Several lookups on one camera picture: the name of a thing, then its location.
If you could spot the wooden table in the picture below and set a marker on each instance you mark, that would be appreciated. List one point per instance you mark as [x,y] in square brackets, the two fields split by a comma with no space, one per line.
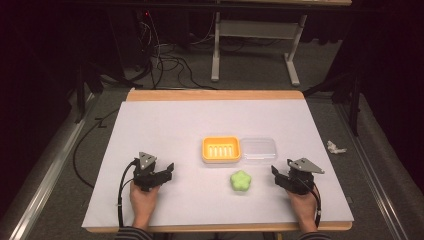
[213,95]

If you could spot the metal floor rail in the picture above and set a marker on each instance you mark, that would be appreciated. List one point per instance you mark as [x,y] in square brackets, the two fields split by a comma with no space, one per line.
[50,166]
[373,166]

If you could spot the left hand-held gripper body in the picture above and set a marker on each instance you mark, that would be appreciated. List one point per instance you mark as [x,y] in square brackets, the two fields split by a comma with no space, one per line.
[145,173]

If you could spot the white paper table cover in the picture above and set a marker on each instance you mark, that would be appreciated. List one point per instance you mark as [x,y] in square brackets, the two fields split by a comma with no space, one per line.
[213,116]

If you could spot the person's left hand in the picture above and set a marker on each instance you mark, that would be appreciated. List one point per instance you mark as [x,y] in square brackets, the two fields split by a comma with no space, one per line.
[143,203]

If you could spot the clear plastic lid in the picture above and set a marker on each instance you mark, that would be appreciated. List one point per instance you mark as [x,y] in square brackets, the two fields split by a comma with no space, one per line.
[259,151]

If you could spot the white metal desk frame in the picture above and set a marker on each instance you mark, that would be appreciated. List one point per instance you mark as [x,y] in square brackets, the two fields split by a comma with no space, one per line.
[256,29]

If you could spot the person's right hand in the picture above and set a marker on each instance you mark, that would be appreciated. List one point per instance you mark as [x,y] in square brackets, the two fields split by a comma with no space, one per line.
[304,210]

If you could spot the orange soap dish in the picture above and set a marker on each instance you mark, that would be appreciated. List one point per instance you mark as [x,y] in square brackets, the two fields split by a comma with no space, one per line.
[221,149]

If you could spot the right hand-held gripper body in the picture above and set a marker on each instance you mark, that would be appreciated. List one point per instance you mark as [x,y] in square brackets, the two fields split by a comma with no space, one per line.
[301,176]

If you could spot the crumpled white paper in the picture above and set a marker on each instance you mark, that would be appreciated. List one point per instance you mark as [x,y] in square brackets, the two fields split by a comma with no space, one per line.
[335,148]

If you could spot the green flower-shaped soap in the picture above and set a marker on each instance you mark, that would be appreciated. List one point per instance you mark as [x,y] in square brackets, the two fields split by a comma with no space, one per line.
[240,181]

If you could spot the black metal stand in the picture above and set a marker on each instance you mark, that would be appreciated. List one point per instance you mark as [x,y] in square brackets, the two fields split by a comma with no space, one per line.
[355,100]
[81,90]

